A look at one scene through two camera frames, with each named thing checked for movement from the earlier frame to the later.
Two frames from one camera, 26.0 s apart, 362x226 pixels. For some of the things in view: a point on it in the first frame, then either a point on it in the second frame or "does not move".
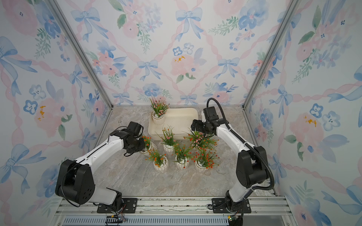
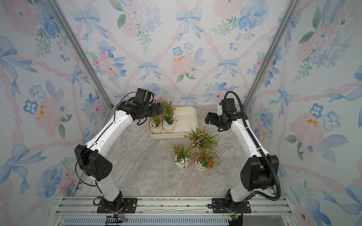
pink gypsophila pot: x=168 y=139 -> x=168 y=125
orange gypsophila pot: x=160 y=162 -> x=156 y=125
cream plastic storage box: x=179 y=119 does not move
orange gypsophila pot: x=147 y=140 -> x=167 y=107
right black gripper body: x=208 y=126 -> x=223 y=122
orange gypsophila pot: x=182 y=155 does not move
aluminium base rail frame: x=77 y=211 does not move
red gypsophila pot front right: x=204 y=159 does not move
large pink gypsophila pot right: x=200 y=140 does not move
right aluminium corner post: x=289 y=14 does not move
